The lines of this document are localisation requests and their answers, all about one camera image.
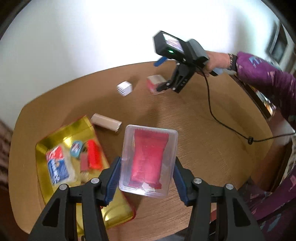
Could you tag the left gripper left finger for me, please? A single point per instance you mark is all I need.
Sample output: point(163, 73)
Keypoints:
point(57, 221)

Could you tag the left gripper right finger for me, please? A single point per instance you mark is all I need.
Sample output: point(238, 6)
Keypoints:
point(218, 213)

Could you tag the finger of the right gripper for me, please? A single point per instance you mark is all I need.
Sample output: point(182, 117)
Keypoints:
point(160, 61)
point(163, 86)

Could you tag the pink beige small carton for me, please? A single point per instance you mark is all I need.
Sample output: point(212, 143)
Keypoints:
point(153, 82)

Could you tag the white chevron cube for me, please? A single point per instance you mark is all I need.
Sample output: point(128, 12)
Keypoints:
point(124, 88)

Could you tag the red block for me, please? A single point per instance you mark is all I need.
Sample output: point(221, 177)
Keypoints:
point(94, 155)

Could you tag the clear box with pink packet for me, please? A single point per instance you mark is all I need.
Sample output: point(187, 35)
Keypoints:
point(148, 160)

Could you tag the silver ribbed metal case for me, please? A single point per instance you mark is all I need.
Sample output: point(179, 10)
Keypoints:
point(106, 122)

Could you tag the dark pink gold small box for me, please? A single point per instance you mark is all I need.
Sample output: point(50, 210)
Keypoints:
point(84, 166)

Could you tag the purple sleeved right forearm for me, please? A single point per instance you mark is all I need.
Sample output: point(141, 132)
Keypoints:
point(276, 85)

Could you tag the person's right hand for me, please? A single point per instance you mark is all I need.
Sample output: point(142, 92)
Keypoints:
point(216, 60)

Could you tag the red gold tin box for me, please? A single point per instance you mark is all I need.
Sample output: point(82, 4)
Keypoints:
point(119, 211)

